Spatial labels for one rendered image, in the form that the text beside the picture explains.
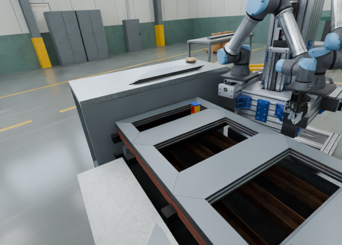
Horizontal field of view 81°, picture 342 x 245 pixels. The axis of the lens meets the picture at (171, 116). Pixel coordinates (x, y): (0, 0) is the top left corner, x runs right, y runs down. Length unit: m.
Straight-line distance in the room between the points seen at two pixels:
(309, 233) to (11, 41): 9.50
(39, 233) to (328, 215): 1.95
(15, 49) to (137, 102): 8.31
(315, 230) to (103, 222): 0.77
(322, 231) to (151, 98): 1.21
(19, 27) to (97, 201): 8.88
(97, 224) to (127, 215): 0.12
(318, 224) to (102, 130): 1.26
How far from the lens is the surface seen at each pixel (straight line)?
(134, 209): 0.97
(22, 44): 9.60
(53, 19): 9.20
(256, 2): 1.33
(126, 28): 10.76
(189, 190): 0.87
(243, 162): 1.02
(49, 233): 2.10
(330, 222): 0.91
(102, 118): 1.46
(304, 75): 1.19
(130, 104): 1.49
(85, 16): 9.58
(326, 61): 1.48
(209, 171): 0.95
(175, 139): 1.19
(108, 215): 0.99
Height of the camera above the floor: 1.49
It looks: 27 degrees down
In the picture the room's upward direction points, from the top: 4 degrees counter-clockwise
